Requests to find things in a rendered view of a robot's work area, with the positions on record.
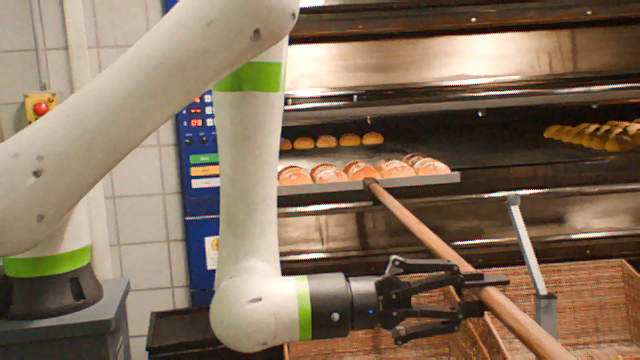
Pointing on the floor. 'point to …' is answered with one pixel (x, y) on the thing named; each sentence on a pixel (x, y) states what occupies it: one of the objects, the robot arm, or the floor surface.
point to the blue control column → (200, 227)
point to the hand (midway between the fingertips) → (484, 293)
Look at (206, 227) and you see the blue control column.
